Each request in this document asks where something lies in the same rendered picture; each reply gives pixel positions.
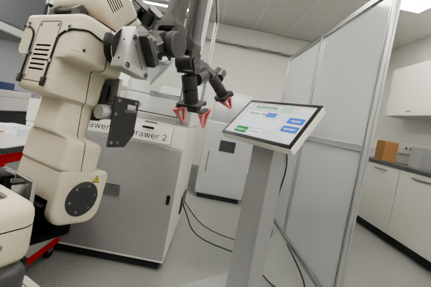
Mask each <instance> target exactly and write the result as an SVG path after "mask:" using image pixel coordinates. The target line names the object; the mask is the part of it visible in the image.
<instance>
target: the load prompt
mask: <svg viewBox="0 0 431 287"><path fill-rule="evenodd" d="M252 109H254V110H265V111H275V112H281V113H291V112H292V111H293V109H295V107H288V106H275V105H268V104H255V105H254V106H253V107H252Z"/></svg>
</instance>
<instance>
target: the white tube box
mask: <svg viewBox="0 0 431 287"><path fill-rule="evenodd" d="M30 129H31V127H29V126H5V131H9V132H10V135H13V136H28V134H29V131H30Z"/></svg>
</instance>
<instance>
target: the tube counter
mask: <svg viewBox="0 0 431 287"><path fill-rule="evenodd" d="M288 116H289V115H286V114H281V113H271V112H265V111H264V112H263V113H262V114H261V115H260V116H259V117H267V118H272V119H280V120H285V119H286V118H287V117H288Z"/></svg>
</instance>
